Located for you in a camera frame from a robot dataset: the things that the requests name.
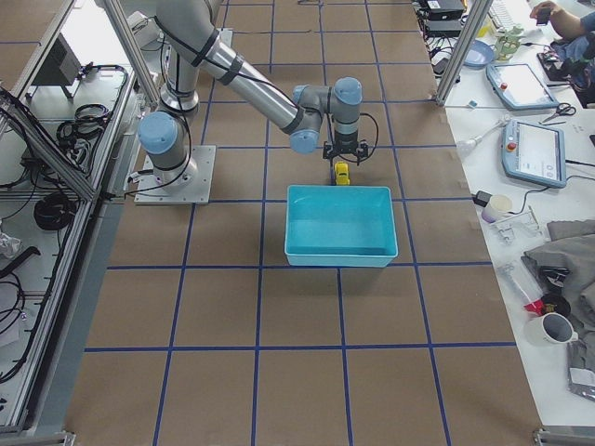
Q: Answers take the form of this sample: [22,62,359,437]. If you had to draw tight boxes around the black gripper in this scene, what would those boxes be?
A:
[323,132,368,167]

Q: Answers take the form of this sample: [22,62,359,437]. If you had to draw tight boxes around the teach pendant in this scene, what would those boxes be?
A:
[501,120,567,189]
[485,63,559,111]

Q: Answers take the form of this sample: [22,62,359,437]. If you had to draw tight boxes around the grey cloth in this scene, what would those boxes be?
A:
[522,219,594,331]

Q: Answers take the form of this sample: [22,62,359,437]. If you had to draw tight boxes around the white mug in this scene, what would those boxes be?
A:
[524,313,578,347]

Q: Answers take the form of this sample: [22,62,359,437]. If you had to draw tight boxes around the yellow beetle toy car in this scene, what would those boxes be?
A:
[334,162,350,186]

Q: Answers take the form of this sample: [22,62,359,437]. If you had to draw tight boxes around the person's hand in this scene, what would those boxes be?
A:
[530,1,582,38]

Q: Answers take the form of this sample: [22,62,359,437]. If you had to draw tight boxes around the aluminium frame post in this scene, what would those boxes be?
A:
[435,0,493,106]

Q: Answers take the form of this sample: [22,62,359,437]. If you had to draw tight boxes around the black scissors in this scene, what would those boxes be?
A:
[539,102,576,125]

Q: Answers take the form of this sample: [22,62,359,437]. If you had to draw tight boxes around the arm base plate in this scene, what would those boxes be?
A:
[134,145,217,205]

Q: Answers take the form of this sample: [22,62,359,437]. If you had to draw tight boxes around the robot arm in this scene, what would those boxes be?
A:
[138,1,368,194]

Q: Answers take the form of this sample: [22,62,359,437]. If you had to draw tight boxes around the white paper cup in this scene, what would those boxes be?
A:
[481,194,512,223]

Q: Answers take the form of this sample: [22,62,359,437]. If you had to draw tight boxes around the lower teach pendant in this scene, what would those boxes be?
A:
[501,120,567,189]

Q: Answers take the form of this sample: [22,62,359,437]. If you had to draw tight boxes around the light blue plastic bin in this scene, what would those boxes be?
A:
[284,185,399,268]

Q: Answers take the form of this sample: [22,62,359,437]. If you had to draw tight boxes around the upper teach pendant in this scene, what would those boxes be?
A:
[485,63,559,111]

